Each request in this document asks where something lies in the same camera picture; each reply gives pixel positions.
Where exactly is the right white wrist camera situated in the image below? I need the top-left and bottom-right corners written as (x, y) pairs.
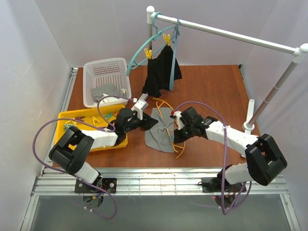
top-left (170, 110), bottom-right (184, 130)

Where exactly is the white clothes rack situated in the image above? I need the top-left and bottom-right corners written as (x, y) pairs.
top-left (129, 5), bottom-right (308, 158)

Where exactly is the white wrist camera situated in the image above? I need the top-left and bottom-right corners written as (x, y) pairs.
top-left (131, 98), bottom-right (148, 120)
top-left (170, 110), bottom-right (184, 130)

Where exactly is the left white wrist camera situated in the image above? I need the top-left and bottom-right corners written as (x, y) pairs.
top-left (131, 98), bottom-right (148, 120)

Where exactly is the white cloth in basket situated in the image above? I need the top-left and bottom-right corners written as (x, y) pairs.
top-left (100, 89), bottom-right (127, 104)

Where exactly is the black underwear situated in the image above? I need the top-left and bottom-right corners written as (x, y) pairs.
top-left (142, 46), bottom-right (173, 98)

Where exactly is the yellow clothespin right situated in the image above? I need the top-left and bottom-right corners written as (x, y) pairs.
top-left (163, 34), bottom-right (171, 46)

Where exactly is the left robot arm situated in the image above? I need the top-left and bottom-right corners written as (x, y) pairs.
top-left (49, 108), bottom-right (158, 184)

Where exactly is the yellow clothespin in tray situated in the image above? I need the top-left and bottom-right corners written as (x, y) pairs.
top-left (92, 116), bottom-right (100, 125)

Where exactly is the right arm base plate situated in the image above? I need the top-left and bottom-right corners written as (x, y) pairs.
top-left (197, 177), bottom-right (243, 193)

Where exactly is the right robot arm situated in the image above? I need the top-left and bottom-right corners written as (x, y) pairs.
top-left (171, 107), bottom-right (287, 186)

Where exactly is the yellow hanger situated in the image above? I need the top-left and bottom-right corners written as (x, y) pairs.
top-left (153, 97), bottom-right (186, 160)

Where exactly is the grey underwear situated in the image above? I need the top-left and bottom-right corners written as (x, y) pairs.
top-left (145, 107), bottom-right (174, 153)

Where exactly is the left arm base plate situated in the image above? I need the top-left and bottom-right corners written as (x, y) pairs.
top-left (74, 178), bottom-right (117, 193)

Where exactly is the dark grey cloth in basket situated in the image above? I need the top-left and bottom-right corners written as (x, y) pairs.
top-left (91, 84), bottom-right (126, 103)

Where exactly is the purple clothespin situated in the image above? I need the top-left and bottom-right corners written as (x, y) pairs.
top-left (75, 116), bottom-right (85, 121)

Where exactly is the teal clothespin left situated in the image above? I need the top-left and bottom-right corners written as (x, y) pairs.
top-left (64, 120), bottom-right (78, 131)

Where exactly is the white laundry basket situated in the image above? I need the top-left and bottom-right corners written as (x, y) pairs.
top-left (83, 58), bottom-right (132, 108)

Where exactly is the yellow tray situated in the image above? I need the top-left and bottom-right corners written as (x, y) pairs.
top-left (54, 104), bottom-right (128, 152)

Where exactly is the grey-blue hanger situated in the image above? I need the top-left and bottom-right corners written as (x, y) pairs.
top-left (169, 18), bottom-right (180, 90)

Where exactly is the teal hanger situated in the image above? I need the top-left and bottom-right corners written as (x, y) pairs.
top-left (126, 6), bottom-right (177, 76)

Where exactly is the yellow clothespin left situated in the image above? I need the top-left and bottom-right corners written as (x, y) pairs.
top-left (144, 48), bottom-right (152, 59)

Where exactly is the aluminium rail frame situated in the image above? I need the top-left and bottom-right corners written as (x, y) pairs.
top-left (22, 65), bottom-right (300, 231)

